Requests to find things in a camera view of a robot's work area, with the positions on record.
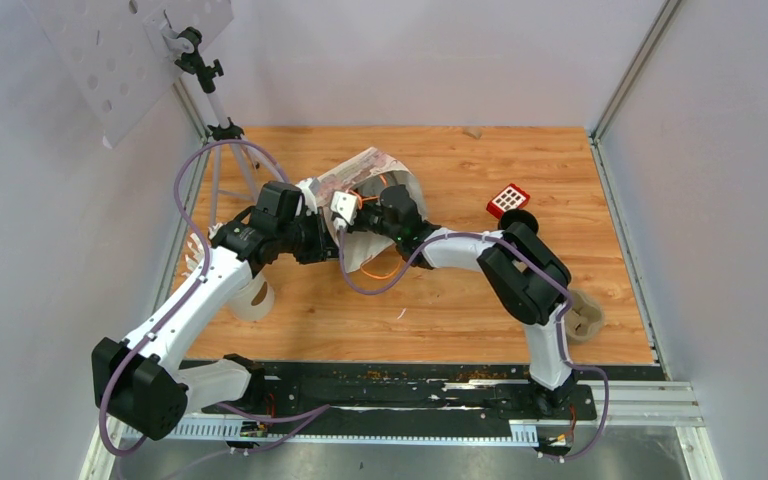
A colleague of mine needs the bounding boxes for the purple cable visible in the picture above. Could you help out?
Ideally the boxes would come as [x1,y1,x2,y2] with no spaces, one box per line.
[336,221,612,462]
[97,139,332,458]

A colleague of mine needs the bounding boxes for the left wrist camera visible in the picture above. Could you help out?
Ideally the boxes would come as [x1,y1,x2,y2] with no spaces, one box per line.
[296,177,321,216]

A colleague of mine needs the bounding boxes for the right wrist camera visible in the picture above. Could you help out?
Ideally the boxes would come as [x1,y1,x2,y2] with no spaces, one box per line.
[330,191,363,231]

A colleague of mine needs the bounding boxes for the grey tripod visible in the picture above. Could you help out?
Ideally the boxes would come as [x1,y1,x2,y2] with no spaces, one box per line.
[163,26,285,225]

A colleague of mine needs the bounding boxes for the cardboard cup carrier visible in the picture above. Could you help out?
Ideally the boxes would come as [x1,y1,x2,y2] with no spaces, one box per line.
[564,289,605,344]

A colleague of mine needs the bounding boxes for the white perforated panel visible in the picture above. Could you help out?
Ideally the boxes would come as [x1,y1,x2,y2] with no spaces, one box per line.
[25,0,234,148]

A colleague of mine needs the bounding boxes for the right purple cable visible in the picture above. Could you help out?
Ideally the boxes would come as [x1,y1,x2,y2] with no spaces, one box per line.
[336,221,612,462]

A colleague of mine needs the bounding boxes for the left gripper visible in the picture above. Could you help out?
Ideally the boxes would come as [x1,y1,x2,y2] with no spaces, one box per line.
[279,207,346,265]

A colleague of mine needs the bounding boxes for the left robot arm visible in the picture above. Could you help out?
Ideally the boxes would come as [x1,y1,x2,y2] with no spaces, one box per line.
[91,181,336,440]

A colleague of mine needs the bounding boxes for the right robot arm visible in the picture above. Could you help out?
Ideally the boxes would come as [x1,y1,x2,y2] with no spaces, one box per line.
[333,186,576,418]

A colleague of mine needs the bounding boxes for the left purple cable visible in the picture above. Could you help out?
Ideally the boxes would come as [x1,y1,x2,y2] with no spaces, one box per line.
[97,139,332,458]

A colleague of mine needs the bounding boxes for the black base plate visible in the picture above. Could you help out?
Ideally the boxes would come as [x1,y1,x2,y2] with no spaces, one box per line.
[230,361,597,439]

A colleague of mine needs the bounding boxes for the paper bag with orange handles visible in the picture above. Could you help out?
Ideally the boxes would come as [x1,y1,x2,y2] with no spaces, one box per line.
[314,147,428,273]

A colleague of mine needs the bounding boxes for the white cup with paper sleeves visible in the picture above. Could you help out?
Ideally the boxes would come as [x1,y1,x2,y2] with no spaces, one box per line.
[179,233,275,322]

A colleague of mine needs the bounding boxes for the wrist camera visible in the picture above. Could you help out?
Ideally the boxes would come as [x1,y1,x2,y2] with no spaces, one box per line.
[296,177,321,216]
[330,191,363,231]

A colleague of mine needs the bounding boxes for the red box with white grid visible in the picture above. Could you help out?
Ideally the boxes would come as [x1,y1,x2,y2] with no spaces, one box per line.
[485,183,531,219]

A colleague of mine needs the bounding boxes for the black cup stack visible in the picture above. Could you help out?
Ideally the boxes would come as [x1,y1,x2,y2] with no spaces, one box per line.
[497,209,539,234]

